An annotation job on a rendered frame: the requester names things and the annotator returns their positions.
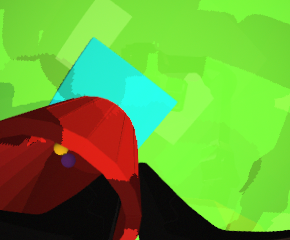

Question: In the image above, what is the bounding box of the red cup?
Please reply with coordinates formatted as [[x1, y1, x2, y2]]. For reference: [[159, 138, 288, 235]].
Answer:
[[0, 95, 141, 240]]

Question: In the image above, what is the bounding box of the yellow marble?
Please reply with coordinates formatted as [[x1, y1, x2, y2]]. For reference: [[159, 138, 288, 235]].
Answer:
[[53, 143, 69, 156]]

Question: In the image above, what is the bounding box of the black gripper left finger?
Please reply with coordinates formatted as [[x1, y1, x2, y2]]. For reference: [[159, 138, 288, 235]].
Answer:
[[0, 175, 122, 240]]

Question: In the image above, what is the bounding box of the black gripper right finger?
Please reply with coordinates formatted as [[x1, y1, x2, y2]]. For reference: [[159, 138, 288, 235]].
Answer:
[[138, 163, 290, 240]]

